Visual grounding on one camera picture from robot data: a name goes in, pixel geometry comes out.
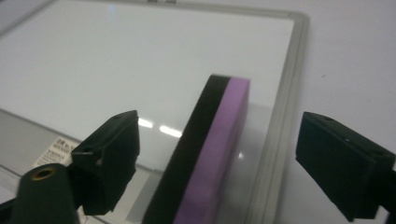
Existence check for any black and purple eraser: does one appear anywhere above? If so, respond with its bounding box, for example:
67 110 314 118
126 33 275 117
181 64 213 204
141 73 251 224

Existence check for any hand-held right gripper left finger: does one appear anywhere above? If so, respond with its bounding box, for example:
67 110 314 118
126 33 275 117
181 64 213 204
70 109 141 217

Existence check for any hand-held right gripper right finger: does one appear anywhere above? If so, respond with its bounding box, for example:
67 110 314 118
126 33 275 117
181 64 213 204
295 111 396 223

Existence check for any whiteboard with grey frame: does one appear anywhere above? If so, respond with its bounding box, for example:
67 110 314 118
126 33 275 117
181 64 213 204
0 0 311 224

